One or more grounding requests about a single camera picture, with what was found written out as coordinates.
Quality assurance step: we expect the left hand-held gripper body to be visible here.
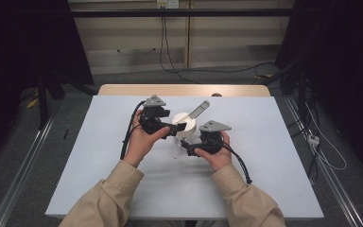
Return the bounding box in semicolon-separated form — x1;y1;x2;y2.
138;95;180;136

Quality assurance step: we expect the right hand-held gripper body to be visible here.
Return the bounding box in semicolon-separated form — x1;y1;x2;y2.
186;119;233;157

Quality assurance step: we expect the clear plastic jar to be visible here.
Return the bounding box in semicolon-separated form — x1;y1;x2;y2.
171;131;201;159

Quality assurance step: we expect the person's right hand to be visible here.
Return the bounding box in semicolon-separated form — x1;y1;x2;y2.
194;131;233;173

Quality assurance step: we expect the person's left hand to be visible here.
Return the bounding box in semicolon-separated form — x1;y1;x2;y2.
122;109;171;168

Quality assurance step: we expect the wooden table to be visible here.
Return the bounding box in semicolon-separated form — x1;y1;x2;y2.
97;83;271;97

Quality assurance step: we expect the white table board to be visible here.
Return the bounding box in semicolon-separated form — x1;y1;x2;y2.
44;95;325;220

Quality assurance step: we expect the black horizontal bar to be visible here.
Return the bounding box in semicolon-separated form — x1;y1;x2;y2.
70;8;295;19

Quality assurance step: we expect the black metal stand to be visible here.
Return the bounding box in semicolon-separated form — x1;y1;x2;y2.
35;69;99;131
259;59;310;128

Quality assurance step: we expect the yellow floor tape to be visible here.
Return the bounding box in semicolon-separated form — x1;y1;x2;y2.
26;96;41;110

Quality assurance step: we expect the dark curtain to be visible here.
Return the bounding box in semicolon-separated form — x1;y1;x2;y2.
0;0;95;173
275;0;363;184

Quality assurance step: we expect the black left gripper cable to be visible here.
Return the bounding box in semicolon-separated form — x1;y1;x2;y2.
119;99;147;161

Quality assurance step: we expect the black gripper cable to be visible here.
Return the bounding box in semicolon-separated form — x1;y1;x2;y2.
119;99;147;161
221;141;253;185

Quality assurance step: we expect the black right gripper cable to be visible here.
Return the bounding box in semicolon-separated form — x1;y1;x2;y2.
221;141;253;185

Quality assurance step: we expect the black hanging wall cable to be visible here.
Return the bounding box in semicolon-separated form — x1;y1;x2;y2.
159;8;201;85

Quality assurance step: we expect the bundle of black floor cables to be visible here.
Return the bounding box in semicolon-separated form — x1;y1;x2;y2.
290;94;321;184

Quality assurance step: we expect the white wall socket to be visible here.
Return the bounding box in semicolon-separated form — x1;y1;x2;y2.
156;0;181;9

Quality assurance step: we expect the white floor cable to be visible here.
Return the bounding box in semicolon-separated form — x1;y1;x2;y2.
303;102;349;172

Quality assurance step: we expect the aluminium floor rail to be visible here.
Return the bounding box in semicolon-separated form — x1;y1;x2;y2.
283;95;363;227
0;115;55;227

